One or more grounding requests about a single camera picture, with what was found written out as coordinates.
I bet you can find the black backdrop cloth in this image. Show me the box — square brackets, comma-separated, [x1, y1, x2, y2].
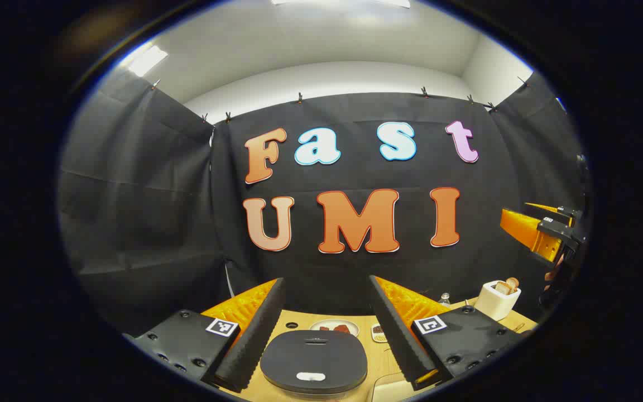
[56, 70, 590, 336]

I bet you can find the white toaster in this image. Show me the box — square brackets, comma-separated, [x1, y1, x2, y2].
[474, 279, 521, 322]

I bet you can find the black rice cooker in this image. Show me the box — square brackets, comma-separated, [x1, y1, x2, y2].
[260, 329, 368, 400]

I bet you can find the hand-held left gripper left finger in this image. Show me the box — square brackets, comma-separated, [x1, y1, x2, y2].
[122, 277, 287, 393]

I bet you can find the round plate of red meat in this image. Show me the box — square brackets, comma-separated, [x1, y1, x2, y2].
[309, 318, 360, 338]

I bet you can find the ceiling light panel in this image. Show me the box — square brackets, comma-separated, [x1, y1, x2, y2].
[129, 46, 169, 78]

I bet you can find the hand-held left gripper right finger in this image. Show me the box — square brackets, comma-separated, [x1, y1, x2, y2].
[368, 275, 535, 391]

